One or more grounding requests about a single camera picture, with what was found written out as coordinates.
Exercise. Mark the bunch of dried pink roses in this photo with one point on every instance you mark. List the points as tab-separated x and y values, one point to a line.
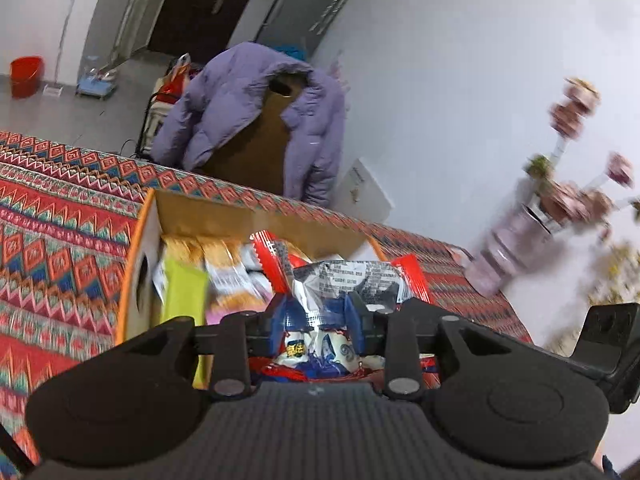
575	205

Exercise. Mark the red plastic bucket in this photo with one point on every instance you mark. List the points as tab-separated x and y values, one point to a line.
27	77

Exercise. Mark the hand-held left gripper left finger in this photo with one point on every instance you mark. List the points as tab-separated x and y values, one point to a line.
282	317

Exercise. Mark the red plastic bag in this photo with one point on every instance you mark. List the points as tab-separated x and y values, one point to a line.
175	77

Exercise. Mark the white flat board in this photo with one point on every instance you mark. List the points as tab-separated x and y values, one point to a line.
362	190

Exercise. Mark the black rod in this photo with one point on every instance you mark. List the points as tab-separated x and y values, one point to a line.
15	447

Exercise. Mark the person's right forearm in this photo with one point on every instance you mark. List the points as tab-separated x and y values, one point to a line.
602	460

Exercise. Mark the mop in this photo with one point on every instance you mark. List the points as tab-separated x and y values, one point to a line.
62	40

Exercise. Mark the brown wooden chair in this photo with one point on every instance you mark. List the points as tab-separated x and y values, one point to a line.
260	150

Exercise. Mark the red cardboard box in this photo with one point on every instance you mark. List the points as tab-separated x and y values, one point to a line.
210	215

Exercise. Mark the grey refrigerator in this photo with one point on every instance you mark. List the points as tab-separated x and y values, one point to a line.
290	10

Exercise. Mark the green snack packet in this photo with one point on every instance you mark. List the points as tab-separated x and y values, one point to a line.
182	290

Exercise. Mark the purple puffer jacket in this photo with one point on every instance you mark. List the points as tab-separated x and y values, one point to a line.
220	110

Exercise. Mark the pink snack packet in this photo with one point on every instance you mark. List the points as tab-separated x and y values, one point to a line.
222	314

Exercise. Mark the small metal cart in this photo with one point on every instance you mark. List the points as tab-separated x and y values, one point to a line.
152	125

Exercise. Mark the blue pet feeder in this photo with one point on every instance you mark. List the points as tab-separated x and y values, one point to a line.
95	82

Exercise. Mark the pile of small orange packets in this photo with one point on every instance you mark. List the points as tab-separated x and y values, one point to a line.
225	265

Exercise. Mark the white snack bag blue print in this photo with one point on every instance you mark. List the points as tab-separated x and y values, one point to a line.
340	280

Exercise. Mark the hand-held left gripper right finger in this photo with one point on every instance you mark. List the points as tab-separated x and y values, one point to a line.
356	322

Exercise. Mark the pink ceramic vase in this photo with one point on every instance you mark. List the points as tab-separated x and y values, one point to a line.
505	250

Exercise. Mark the red patterned tablecloth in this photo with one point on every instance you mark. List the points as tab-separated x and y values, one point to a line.
60	240

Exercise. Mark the dark entrance door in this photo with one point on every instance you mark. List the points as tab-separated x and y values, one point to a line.
200	10

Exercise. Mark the glass sliding door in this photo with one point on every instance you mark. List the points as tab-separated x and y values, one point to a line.
125	10

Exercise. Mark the small red snack packet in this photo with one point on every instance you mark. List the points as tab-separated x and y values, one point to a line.
412	275

